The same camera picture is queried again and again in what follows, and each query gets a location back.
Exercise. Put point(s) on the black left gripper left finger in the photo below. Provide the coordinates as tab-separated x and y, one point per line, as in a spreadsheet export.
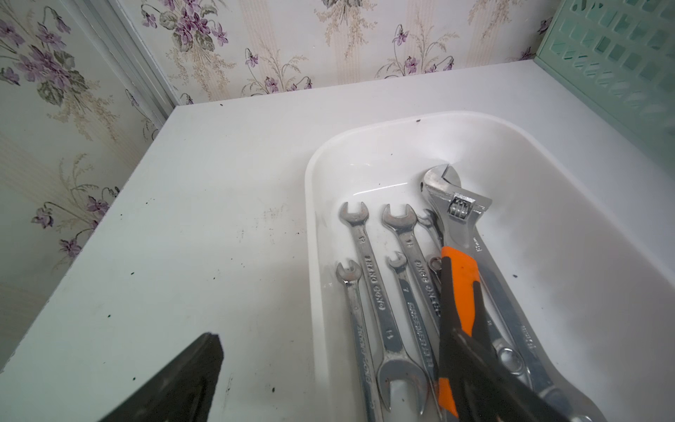
183	390

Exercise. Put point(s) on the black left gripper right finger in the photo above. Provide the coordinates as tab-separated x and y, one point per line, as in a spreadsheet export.
494	394

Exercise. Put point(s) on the large silver open-end wrench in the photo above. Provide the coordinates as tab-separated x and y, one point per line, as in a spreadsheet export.
396	364

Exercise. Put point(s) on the small silver open-end wrench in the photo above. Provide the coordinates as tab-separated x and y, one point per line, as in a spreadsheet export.
350	278

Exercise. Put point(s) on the orange handled adjustable wrench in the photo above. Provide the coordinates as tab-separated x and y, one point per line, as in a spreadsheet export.
462	304

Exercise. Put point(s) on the silver combination wrench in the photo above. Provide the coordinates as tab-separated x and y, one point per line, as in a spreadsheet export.
404	229

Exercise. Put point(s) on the long silver open-end wrench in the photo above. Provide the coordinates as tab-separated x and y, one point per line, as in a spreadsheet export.
519	337

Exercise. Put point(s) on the thin silver open-end wrench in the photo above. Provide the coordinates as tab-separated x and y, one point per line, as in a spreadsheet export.
398	265

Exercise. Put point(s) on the white plastic storage box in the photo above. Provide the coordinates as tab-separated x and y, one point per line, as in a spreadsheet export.
600	300

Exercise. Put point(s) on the green plastic file organizer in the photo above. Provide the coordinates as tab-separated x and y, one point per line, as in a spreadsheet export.
618	58

